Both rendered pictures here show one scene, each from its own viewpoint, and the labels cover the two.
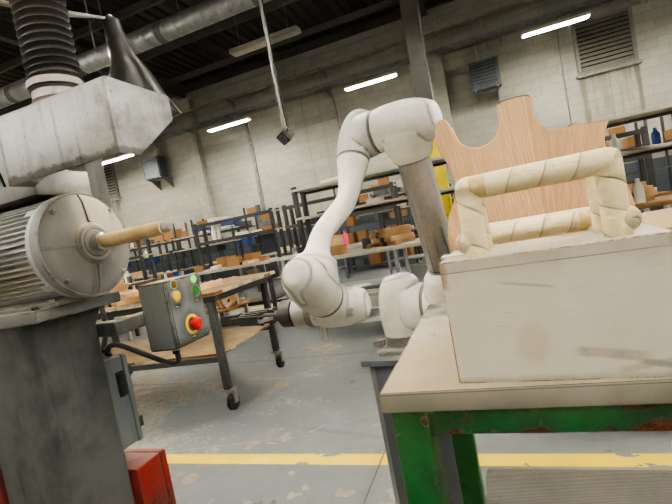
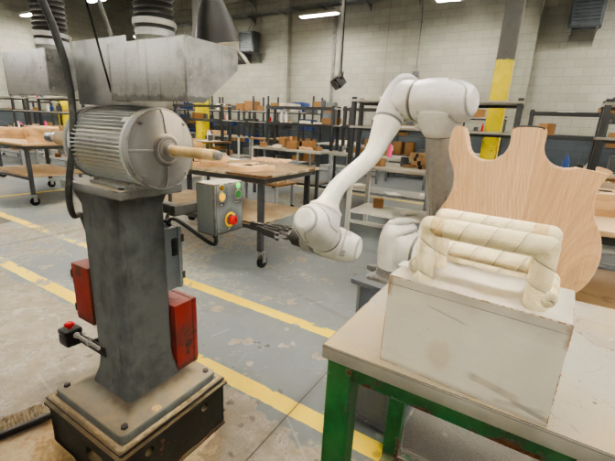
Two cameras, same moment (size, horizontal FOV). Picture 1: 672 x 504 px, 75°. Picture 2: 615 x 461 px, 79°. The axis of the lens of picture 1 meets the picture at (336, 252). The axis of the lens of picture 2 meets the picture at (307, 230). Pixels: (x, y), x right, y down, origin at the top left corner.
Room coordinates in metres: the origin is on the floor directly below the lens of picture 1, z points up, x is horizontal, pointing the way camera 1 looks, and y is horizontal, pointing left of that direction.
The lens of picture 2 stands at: (-0.03, -0.11, 1.35)
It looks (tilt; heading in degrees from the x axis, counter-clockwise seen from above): 16 degrees down; 11
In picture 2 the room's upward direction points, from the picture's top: 3 degrees clockwise
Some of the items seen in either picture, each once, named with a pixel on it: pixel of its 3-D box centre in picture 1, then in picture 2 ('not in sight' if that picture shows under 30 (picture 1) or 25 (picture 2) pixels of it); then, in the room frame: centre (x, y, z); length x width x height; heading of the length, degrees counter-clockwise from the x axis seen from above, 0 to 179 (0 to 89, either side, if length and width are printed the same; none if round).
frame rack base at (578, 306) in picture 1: (552, 302); (471, 326); (0.61, -0.29, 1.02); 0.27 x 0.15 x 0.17; 68
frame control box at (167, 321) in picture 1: (153, 325); (203, 211); (1.32, 0.59, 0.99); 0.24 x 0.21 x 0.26; 70
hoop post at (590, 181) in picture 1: (601, 197); not in sight; (0.61, -0.38, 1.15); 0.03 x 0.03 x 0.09
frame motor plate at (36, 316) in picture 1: (32, 312); (121, 184); (1.14, 0.81, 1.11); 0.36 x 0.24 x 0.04; 70
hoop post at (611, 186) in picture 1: (612, 198); (540, 278); (0.53, -0.35, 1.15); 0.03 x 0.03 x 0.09
